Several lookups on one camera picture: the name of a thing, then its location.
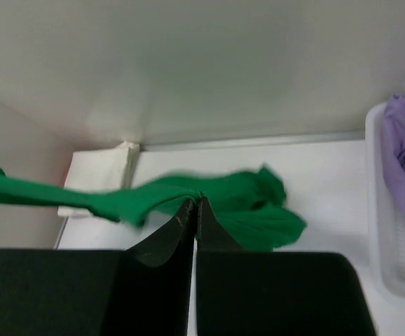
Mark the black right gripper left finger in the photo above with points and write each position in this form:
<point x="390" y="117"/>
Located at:
<point x="143" y="290"/>

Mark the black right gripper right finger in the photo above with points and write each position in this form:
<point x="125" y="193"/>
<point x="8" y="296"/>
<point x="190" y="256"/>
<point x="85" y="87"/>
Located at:
<point x="240" y="292"/>

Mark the green t shirt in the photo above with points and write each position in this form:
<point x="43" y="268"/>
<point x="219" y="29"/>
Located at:
<point x="249" y="205"/>

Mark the cream white t shirt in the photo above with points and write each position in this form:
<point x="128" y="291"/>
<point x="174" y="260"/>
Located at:
<point x="104" y="169"/>

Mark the red t shirt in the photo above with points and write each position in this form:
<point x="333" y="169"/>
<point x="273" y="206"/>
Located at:
<point x="66" y="173"/>

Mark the white plastic basket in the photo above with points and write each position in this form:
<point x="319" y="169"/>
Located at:
<point x="386" y="222"/>

